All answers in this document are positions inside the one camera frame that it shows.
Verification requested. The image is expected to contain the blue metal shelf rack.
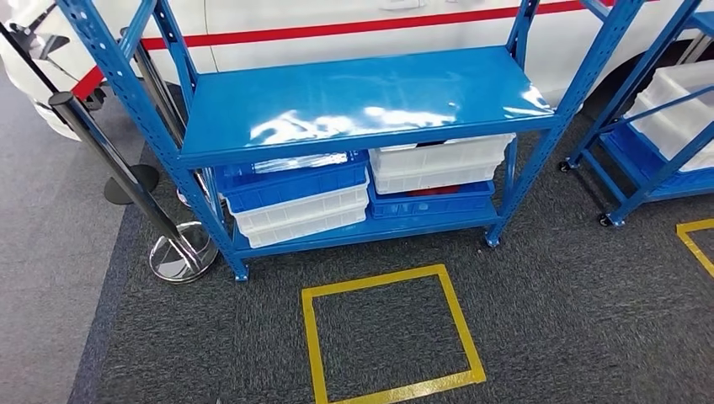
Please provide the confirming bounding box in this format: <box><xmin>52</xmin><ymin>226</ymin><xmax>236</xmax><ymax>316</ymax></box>
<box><xmin>54</xmin><ymin>0</ymin><xmax>649</xmax><ymax>284</ymax></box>

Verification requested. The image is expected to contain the red object in bin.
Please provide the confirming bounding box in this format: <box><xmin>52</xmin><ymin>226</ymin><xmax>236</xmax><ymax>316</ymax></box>
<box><xmin>406</xmin><ymin>186</ymin><xmax>462</xmax><ymax>198</ymax></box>

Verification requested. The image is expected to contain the yellow floor tape square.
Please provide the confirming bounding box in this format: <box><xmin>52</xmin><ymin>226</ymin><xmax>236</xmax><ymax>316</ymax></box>
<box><xmin>300</xmin><ymin>263</ymin><xmax>488</xmax><ymax>404</ymax></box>

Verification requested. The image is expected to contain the white car with red stripe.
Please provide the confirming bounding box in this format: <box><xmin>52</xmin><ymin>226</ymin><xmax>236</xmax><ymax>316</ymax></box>
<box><xmin>0</xmin><ymin>0</ymin><xmax>714</xmax><ymax>143</ymax></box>

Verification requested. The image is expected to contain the blue wheeled cart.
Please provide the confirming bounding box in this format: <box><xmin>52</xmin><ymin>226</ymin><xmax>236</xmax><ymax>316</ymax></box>
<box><xmin>558</xmin><ymin>0</ymin><xmax>714</xmax><ymax>229</ymax></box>

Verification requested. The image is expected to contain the black stanchion post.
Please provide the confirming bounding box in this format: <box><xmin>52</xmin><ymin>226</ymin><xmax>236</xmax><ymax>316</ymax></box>
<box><xmin>0</xmin><ymin>21</ymin><xmax>161</xmax><ymax>206</ymax></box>

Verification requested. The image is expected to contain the chrome stanchion post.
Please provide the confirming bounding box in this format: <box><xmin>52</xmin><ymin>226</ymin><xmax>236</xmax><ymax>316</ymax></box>
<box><xmin>119</xmin><ymin>26</ymin><xmax>226</xmax><ymax>210</ymax></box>
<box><xmin>47</xmin><ymin>91</ymin><xmax>219</xmax><ymax>284</ymax></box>

